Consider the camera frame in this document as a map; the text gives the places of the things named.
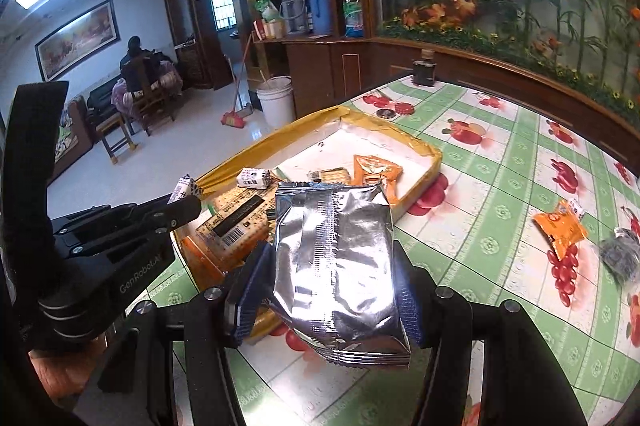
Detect yellow-taped white tray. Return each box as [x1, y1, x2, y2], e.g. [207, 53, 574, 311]
[170, 105, 445, 343]

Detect long barcode biscuit packet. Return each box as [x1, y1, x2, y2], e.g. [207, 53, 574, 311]
[195, 185, 279, 265]

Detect small orange snack packet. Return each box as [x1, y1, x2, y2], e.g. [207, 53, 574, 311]
[531, 199, 589, 263]

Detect red broom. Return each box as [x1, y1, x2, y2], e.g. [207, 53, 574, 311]
[220, 31, 254, 130]

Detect black jar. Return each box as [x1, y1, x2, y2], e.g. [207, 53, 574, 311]
[410, 48, 437, 86]

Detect small white milk carton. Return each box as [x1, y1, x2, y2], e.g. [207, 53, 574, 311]
[235, 167, 272, 190]

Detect sofa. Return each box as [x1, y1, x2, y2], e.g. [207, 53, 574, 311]
[50, 79, 127, 181]

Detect person's left forearm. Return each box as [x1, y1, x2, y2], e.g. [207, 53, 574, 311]
[27, 348, 103, 408]

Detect large orange snack packet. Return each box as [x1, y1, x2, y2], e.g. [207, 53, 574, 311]
[349, 154, 404, 208]

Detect red yellow box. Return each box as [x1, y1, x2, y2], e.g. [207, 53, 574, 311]
[252, 19, 286, 42]

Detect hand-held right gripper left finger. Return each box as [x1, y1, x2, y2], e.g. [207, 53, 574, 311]
[97, 241, 278, 426]

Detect dark silver snack packet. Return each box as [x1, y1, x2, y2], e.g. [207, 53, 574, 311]
[597, 226, 640, 288]

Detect framed wall painting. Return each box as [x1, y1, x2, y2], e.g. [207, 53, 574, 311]
[34, 0, 121, 82]

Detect wooden cabinet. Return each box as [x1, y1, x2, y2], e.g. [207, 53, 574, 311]
[251, 32, 391, 119]

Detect silver foil snack packet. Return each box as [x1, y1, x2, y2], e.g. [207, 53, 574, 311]
[267, 181, 414, 373]

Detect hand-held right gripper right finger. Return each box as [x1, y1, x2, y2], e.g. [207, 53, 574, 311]
[392, 241, 591, 426]

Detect wooden chair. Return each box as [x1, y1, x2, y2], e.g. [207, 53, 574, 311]
[122, 56, 177, 137]

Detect green fruit-print tablecloth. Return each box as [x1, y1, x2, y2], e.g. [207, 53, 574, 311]
[115, 74, 640, 426]

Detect green white bag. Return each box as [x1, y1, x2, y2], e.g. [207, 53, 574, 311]
[253, 0, 280, 24]

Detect blue thermos flask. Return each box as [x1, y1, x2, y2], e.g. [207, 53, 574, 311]
[306, 0, 334, 35]

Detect white plastic bucket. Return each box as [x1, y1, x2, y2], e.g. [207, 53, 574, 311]
[255, 76, 296, 130]

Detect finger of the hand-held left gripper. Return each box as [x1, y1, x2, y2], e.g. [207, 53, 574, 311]
[50, 195, 203, 258]

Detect wooden stool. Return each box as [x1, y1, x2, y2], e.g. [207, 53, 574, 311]
[94, 113, 137, 165]

